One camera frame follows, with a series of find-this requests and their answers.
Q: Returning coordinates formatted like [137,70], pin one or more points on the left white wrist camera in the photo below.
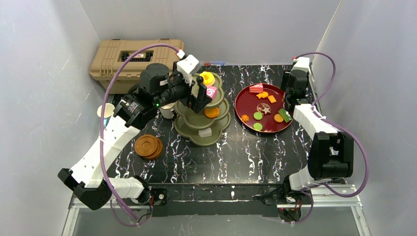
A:
[187,66]

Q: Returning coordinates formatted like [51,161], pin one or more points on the star shaped cookie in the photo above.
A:
[265,110]

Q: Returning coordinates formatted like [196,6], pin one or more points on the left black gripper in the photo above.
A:
[192,92]

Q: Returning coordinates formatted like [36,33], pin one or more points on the small round yellow cookie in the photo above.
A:
[245,118]

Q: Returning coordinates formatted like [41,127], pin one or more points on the green layered cake slice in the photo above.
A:
[285,115]

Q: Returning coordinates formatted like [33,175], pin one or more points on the tan plastic toolbox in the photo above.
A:
[111,54]

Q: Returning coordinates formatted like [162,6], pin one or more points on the red layered cake slice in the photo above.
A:
[256,88]

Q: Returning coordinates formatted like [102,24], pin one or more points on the green three-tier dessert stand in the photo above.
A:
[188,123]

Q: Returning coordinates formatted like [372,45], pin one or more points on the yellow frosted donut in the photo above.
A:
[208,78]

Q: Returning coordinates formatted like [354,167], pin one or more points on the red blue pen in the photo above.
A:
[214,63]

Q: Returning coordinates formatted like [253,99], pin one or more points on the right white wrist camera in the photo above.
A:
[301,63]

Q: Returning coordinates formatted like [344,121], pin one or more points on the green macaron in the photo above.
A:
[258,126]
[257,116]

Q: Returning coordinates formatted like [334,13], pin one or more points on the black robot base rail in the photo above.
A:
[169,199]

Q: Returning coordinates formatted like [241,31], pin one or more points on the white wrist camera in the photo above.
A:
[187,66]
[301,63]

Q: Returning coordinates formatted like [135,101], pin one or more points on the brown wooden coaster stack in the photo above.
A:
[148,147]

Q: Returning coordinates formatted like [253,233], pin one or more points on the blue mug cream interior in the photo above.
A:
[108,109]

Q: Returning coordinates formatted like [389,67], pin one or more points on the yellow fish shaped cookie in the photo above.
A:
[262,95]

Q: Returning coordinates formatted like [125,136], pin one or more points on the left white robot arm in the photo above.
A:
[88,178]

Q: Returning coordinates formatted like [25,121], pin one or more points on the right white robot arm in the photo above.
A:
[331,153]

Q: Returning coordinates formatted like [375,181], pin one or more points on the pink swirl roll cake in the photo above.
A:
[211,92]

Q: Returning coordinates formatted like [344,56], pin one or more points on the yellow square cracker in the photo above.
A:
[271,99]

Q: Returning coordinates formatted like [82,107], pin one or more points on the white cream cake piece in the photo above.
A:
[205,133]

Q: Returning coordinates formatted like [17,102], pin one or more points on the orange tart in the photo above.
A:
[212,112]

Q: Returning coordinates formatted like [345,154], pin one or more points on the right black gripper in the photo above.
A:
[289,94]

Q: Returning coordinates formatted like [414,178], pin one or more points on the dark red round tray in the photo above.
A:
[247,103]

